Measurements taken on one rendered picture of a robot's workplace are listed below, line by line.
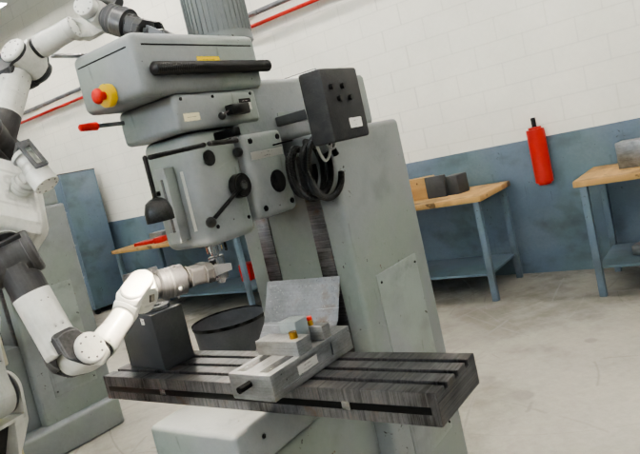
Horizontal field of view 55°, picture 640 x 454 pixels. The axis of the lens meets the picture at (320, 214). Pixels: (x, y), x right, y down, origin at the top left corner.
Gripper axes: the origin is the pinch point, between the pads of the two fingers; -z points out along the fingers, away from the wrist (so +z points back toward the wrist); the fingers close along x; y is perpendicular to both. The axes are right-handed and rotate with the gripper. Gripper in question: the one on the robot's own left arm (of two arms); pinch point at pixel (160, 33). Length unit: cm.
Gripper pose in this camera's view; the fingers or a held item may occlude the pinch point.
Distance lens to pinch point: 187.1
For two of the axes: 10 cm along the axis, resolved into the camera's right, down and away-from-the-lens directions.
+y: 2.6, -9.2, -2.8
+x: -3.6, 1.8, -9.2
